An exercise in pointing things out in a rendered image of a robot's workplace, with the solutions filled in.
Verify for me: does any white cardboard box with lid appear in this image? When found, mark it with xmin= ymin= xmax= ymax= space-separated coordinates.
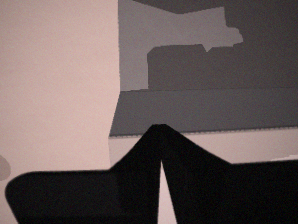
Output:
xmin=108 ymin=87 xmax=298 ymax=224

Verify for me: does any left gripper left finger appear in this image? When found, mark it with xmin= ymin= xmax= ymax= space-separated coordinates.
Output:
xmin=5 ymin=124 xmax=161 ymax=224

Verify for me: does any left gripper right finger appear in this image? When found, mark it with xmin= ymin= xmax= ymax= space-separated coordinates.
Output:
xmin=159 ymin=124 xmax=298 ymax=224

